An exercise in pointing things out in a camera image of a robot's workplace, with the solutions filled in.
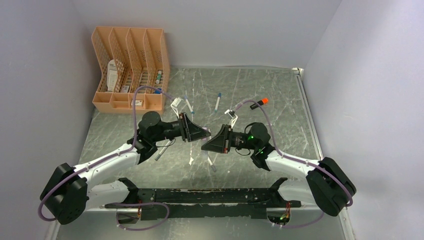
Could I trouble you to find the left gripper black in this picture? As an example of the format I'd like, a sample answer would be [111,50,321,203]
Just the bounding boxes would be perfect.
[151,113,211,143]

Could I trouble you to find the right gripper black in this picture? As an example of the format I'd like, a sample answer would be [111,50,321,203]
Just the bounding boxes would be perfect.
[201,124,258,154]

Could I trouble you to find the white pen grey cap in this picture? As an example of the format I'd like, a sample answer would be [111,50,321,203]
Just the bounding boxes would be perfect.
[207,156,217,173]

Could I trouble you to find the white pen blue cap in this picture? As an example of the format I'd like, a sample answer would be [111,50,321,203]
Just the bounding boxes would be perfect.
[184,95,195,115]

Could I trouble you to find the white pen teal cap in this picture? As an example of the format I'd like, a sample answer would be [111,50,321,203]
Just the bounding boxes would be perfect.
[214,92,222,113]

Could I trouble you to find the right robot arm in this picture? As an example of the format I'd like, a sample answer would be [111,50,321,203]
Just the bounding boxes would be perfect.
[201,122,357,217]

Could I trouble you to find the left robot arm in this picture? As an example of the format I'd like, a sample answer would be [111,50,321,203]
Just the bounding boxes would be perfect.
[37,111,211,225]

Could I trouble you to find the small box in tray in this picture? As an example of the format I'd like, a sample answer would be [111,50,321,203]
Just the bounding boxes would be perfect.
[130,99,144,108]

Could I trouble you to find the green white tube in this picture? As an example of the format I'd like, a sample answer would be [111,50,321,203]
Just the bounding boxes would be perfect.
[155,70,163,85]

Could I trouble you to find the black orange highlighter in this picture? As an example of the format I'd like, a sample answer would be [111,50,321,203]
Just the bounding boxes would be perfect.
[249,98,269,110]

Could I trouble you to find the orange file organizer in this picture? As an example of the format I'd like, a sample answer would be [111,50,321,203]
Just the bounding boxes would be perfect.
[91,26,171,114]

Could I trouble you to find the white packet in organizer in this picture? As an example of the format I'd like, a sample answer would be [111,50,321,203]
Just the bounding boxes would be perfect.
[106,59,118,92]

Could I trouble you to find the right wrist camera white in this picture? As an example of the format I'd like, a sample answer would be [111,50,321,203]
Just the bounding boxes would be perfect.
[224,109,238,130]

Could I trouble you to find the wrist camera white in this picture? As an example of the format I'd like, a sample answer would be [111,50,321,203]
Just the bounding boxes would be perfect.
[170,97,183,117]
[224,109,238,130]

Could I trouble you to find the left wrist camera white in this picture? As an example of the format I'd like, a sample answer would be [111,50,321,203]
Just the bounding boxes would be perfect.
[170,97,183,117]

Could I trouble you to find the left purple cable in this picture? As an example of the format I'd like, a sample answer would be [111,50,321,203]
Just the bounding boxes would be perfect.
[37,86,176,222]

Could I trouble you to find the black base frame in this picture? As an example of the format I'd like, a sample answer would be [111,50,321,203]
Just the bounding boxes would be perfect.
[105,187,301,221]

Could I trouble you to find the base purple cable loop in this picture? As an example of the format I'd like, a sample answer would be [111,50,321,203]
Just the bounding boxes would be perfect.
[115,202,171,232]

